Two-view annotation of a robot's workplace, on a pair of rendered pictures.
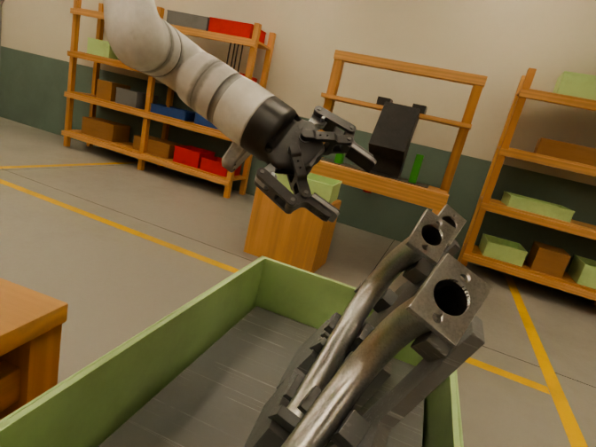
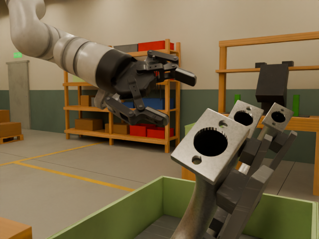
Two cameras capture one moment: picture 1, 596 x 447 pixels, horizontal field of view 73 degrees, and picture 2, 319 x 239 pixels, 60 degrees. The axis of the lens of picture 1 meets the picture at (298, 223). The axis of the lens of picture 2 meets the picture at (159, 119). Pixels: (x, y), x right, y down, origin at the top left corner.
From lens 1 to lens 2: 0.15 m
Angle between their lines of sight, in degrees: 16
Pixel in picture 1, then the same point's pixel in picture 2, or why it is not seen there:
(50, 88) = (56, 107)
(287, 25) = (186, 35)
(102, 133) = (86, 126)
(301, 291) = not seen: hidden behind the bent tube
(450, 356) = (239, 202)
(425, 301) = (185, 148)
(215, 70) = (74, 42)
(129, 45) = (22, 41)
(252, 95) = (97, 50)
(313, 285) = not seen: hidden behind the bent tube
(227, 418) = not seen: outside the picture
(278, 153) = (120, 85)
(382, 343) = (196, 206)
